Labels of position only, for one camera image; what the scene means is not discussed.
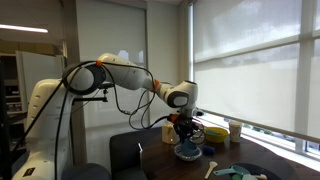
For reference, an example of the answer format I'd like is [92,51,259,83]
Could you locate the black and white patterned bowl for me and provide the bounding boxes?
[173,143,203,163]

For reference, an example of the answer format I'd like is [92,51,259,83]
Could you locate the yellow bowl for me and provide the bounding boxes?
[201,126,230,144]

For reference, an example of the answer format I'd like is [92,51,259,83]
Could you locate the white paper cup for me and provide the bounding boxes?
[228,120,244,144]

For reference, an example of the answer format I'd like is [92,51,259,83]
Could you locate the black chair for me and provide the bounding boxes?
[109,126,165,180]

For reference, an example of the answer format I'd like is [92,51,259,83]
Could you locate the grey blue stool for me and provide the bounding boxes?
[60,162,112,180]

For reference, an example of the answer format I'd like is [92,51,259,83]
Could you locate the black camera on stand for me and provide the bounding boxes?
[98,82,115,91]

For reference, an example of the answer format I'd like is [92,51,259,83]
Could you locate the large white roller blind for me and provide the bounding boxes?
[192,0,320,144]

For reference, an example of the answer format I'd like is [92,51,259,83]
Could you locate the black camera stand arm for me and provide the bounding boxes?
[71,88,110,105]

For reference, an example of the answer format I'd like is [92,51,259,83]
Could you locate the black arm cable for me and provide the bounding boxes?
[12,59,207,180]

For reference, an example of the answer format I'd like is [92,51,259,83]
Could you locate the teal long-handled measuring cup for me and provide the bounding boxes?
[212,164,251,178]

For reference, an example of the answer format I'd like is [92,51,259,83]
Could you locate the whiteboard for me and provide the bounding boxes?
[15,49,66,114]

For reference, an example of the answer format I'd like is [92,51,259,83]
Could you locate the narrow white roller blind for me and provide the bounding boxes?
[75,0,148,129]

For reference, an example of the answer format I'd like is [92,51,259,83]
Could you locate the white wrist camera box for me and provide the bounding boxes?
[192,109,205,118]

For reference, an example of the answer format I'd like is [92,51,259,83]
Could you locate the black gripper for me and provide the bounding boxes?
[173,115,199,144]

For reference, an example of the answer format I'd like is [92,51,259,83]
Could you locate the dark storage shelf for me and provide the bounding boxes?
[0,54,28,161]

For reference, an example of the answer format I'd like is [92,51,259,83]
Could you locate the large blue measuring cup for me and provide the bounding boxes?
[179,139,202,158]

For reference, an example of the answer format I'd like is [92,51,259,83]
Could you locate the white measuring spoon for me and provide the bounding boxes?
[242,172,268,180]

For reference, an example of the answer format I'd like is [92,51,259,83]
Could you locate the ceiling light strip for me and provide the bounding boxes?
[0,23,50,34]

